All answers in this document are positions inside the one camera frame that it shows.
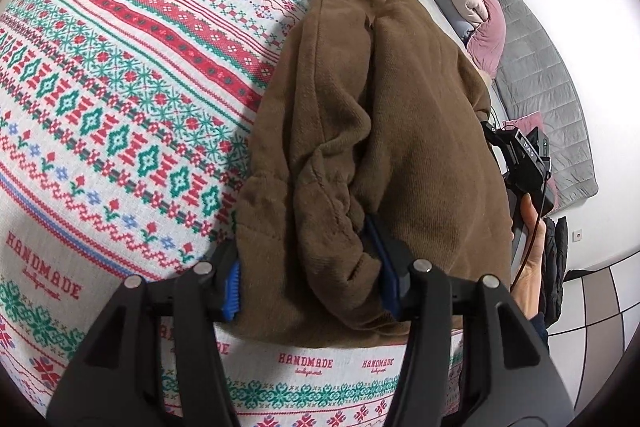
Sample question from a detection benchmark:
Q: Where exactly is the person's right hand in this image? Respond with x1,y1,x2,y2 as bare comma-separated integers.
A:
510,193,547,314

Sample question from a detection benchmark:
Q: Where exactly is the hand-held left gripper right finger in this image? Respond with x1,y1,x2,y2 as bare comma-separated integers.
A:
364,213,576,427

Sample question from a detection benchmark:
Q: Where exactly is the black folded puffer jacket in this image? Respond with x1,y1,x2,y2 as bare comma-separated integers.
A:
542,216,568,328

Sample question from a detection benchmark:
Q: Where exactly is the pink pillow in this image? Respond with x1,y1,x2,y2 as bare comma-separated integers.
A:
465,0,508,75
501,112,546,142

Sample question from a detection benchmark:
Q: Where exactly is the red green patterned blanket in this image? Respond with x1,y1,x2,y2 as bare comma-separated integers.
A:
0,0,473,427

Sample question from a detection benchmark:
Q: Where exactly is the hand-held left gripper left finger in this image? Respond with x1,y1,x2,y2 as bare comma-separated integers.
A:
45,239,243,427

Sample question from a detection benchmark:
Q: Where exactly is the brown coat with fur collar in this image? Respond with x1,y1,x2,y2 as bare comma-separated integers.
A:
232,0,513,348

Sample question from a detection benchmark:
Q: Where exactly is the person's right forearm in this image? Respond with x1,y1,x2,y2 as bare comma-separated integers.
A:
525,307,551,358

